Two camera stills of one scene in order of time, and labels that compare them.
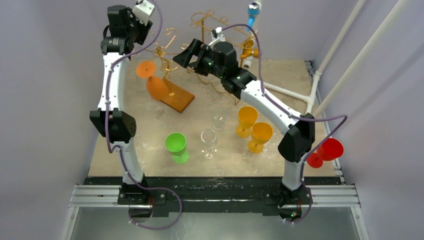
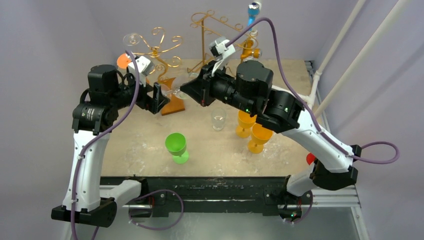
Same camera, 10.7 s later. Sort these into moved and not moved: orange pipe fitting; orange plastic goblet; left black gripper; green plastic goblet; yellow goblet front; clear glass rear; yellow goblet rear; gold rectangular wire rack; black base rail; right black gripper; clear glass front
Moved: right black gripper; left black gripper; clear glass front; orange plastic goblet
Not moved: green plastic goblet; black base rail; clear glass rear; gold rectangular wire rack; yellow goblet rear; orange pipe fitting; yellow goblet front
